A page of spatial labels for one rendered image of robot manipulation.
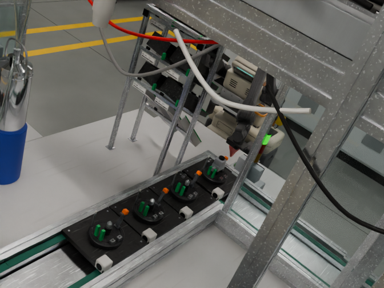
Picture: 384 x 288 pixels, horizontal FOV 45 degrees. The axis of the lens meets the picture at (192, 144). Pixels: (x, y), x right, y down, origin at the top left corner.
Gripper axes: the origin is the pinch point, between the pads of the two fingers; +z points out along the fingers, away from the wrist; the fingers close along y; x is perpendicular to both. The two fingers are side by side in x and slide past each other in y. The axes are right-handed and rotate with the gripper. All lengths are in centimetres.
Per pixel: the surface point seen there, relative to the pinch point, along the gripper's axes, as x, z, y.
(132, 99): 141, 112, -177
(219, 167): -14.6, 0.0, 2.6
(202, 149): 17.2, 20.8, -25.1
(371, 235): -29, -28, 76
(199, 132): 31, 21, -38
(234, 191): -28.1, -3.7, 19.3
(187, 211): -47.9, 5.6, 10.4
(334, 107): -122, -101, 59
